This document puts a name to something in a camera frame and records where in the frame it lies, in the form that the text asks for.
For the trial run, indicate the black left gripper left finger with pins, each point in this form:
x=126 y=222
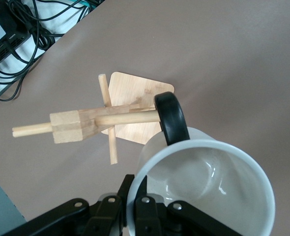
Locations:
x=105 y=216

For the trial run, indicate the brown table cover mat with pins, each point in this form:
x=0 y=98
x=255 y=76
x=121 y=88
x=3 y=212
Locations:
x=209 y=49

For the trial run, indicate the black hub device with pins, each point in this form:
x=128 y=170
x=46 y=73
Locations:
x=5 y=48

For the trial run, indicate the black power brick with label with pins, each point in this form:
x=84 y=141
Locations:
x=2 y=14

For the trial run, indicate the wooden cup hanging rack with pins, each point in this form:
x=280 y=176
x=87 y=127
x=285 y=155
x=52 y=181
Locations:
x=66 y=125

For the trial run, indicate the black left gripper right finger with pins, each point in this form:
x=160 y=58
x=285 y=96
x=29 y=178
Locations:
x=147 y=216

